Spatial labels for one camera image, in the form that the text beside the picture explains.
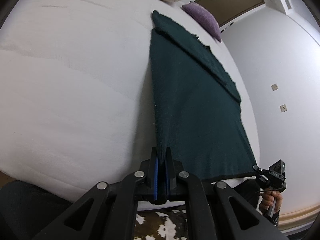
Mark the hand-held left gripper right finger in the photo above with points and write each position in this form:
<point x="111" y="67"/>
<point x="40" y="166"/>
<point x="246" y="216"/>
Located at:
<point x="168" y="188"/>

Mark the brown white patterned rug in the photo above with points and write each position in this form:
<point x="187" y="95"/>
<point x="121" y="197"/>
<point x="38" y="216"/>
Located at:
<point x="162" y="223"/>

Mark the person's dark pants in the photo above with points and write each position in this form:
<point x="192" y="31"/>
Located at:
<point x="27" y="207"/>

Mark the person's right hand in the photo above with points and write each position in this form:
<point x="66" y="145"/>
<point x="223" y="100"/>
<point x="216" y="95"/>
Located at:
<point x="267" y="201"/>

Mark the white bed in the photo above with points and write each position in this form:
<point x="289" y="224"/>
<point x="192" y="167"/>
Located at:
<point x="75" y="85"/>

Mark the wall light switch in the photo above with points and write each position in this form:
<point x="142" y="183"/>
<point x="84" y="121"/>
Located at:
<point x="274" y="86"/>

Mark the dark green knit garment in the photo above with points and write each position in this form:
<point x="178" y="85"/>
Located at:
<point x="195" y="110"/>

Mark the wooden baseboard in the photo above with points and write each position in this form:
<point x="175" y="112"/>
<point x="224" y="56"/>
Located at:
<point x="297" y="215"/>

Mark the wall power socket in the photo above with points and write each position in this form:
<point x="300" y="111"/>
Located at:
<point x="283" y="108"/>

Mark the wooden door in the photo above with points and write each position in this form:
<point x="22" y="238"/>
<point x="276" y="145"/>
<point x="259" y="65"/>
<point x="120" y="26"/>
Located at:
<point x="232" y="2"/>

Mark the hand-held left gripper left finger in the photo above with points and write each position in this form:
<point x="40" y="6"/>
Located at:
<point x="157" y="180"/>

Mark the purple pillow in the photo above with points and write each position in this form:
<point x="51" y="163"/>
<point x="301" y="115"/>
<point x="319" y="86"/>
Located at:
<point x="205" y="18"/>

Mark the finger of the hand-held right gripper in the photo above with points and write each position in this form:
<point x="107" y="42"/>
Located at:
<point x="257" y="168"/>

